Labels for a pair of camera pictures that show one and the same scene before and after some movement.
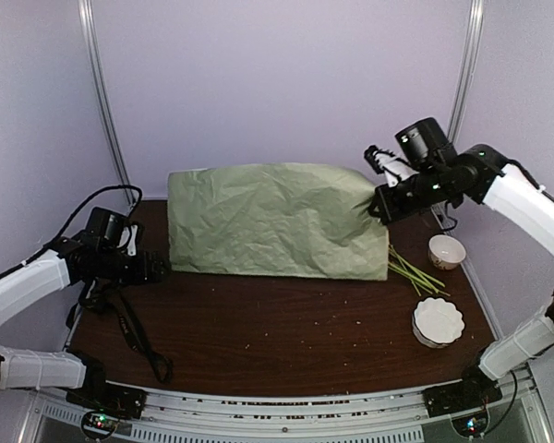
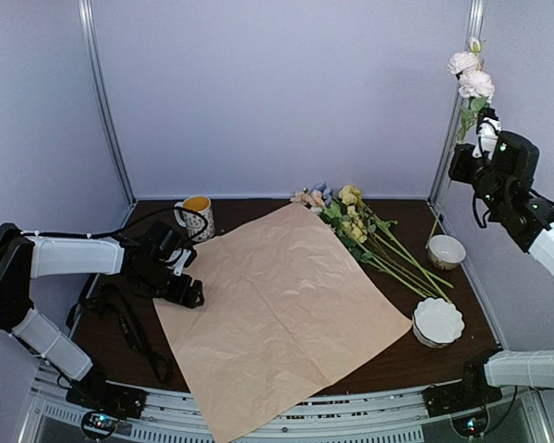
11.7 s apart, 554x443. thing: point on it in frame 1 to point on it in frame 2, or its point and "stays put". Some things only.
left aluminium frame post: [92, 42] stays put
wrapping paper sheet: [275, 220] to [287, 308]
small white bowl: [446, 252] stays put
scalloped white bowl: [436, 322] stays put
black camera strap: [106, 296] stays put
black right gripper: [390, 213] to [456, 171]
